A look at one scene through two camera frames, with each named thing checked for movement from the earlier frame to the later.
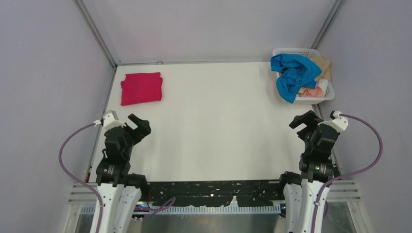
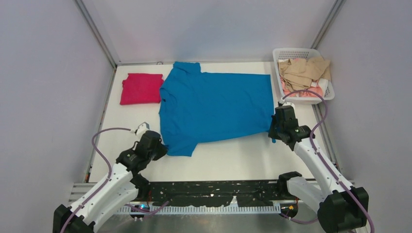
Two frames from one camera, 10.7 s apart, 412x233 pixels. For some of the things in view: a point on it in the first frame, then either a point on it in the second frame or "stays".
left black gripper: [142, 130] -> [163, 151]
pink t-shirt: [317, 92] stays
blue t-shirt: [296, 74] -> [196, 107]
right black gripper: [310, 118] -> [271, 133]
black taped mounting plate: [202, 193] stays
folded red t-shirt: [141, 88] stays
